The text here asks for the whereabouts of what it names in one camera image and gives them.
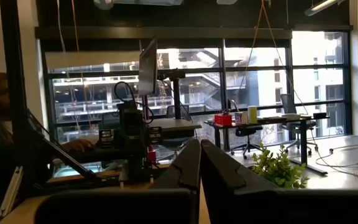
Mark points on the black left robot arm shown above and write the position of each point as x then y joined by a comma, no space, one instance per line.
130,133

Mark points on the ceiling tube lamp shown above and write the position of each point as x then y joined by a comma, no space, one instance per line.
320,7

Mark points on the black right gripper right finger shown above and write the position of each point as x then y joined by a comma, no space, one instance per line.
222,174

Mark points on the white flat strip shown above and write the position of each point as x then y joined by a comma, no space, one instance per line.
11,189

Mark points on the black-legged office table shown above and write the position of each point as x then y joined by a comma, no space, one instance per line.
303,137

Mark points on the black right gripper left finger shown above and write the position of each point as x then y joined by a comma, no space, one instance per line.
185,168

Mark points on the grey office desk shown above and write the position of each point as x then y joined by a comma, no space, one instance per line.
176,124

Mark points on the green artificial plant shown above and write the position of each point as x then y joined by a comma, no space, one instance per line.
277,169

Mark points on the red box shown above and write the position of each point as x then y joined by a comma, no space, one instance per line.
223,120

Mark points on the dark office chair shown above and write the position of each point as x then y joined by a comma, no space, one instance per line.
247,131

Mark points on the yellow-green cylinder container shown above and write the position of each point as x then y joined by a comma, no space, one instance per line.
252,114

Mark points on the person's hand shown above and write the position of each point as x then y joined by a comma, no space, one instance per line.
79,145

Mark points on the white carton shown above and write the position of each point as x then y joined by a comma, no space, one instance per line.
241,118

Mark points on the grey office chair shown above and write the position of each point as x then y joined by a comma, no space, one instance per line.
288,104

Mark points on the black diagonal frame brace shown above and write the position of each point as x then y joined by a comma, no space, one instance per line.
64,155

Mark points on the black metal frame post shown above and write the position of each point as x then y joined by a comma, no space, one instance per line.
11,62

